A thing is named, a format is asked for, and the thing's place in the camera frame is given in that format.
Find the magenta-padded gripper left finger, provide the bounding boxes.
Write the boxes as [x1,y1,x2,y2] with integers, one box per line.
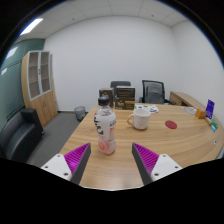
[41,142,92,185]

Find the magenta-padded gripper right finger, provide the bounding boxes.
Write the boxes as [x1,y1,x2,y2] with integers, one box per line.
[132,143,184,185]

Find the clear drink bottle pink label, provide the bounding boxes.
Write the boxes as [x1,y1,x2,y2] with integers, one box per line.
[93,95,117,155]

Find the white ceramic mug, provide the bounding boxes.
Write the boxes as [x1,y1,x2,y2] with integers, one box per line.
[126,108,152,131]

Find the flat round red coaster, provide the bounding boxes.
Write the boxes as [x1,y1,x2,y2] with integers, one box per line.
[164,119,178,130]

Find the grey waste bin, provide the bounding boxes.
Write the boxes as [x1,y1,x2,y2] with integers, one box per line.
[73,105,87,122]

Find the white leaflet green blue print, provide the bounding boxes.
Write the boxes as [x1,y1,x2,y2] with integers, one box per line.
[133,104,160,114]

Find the brown and tan carton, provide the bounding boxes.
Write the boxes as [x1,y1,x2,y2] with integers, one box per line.
[114,99,136,111]

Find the black leather armchair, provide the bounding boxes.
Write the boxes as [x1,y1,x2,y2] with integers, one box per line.
[0,107,44,164]

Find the wooden glass-door cabinet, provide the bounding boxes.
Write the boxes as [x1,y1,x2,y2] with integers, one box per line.
[21,50,59,128]

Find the black mesh office chair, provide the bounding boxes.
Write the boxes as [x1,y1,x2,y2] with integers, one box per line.
[138,79,174,105]

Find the dark brown striped carton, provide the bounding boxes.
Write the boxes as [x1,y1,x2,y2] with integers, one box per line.
[114,85,137,103]

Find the wooden side desk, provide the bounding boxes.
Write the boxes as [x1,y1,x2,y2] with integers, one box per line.
[169,91,206,111]

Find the small dark brown carton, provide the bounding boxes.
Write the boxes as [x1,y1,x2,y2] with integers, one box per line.
[98,87,115,108]

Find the dark padded office chair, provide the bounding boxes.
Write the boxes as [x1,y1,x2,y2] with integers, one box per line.
[110,80,132,96]

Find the purple standing card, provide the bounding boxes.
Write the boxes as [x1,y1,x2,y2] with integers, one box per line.
[205,99,216,120]

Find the ceiling lights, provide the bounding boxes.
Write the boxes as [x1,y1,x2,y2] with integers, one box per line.
[0,18,44,76]

